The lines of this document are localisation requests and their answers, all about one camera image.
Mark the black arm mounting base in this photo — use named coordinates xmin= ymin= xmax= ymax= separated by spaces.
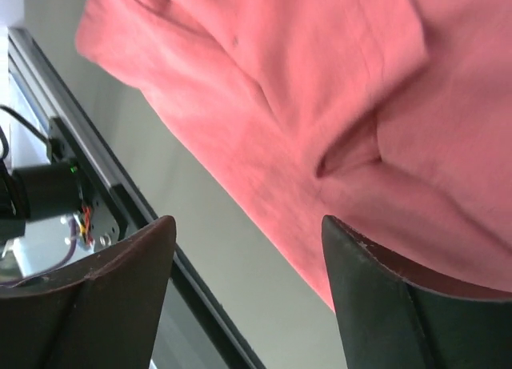
xmin=49 ymin=118 xmax=128 ymax=251

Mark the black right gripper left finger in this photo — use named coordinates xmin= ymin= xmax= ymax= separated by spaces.
xmin=1 ymin=216 xmax=176 ymax=368

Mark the salmon pink t shirt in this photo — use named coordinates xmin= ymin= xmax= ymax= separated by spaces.
xmin=76 ymin=0 xmax=511 ymax=303

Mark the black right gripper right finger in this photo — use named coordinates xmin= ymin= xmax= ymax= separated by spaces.
xmin=322 ymin=215 xmax=511 ymax=368

